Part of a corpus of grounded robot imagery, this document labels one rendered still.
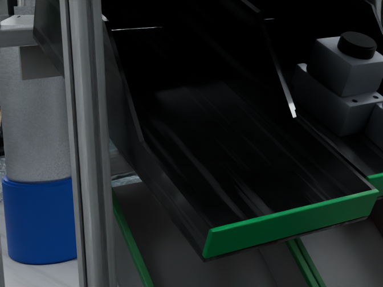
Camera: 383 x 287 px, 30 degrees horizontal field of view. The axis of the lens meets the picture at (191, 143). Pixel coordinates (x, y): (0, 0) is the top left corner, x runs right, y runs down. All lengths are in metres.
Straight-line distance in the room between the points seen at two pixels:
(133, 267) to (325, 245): 0.21
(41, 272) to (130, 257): 0.81
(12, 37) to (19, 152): 0.68
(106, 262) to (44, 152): 0.80
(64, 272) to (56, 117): 0.27
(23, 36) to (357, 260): 0.35
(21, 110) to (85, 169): 0.82
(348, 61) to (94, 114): 0.21
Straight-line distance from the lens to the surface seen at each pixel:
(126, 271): 0.52
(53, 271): 1.30
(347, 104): 0.57
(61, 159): 1.30
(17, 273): 1.32
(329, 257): 0.65
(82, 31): 0.46
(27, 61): 0.65
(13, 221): 1.34
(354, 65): 0.57
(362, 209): 0.48
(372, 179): 0.51
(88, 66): 0.46
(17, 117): 1.29
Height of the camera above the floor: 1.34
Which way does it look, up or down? 12 degrees down
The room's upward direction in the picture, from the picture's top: 2 degrees counter-clockwise
